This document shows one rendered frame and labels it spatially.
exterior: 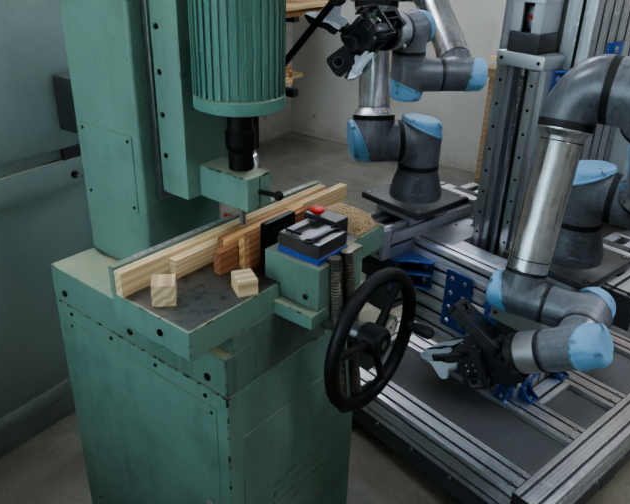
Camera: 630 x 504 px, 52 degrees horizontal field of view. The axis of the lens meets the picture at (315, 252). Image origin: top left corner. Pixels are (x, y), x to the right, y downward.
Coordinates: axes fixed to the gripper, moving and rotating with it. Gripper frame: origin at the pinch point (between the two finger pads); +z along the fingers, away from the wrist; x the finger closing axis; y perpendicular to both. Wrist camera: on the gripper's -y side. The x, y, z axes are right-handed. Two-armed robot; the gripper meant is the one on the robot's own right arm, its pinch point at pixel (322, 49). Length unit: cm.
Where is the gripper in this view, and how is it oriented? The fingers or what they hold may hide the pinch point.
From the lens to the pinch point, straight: 128.2
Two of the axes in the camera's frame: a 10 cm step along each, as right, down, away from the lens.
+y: 5.7, -4.3, -7.0
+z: -6.2, 3.3, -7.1
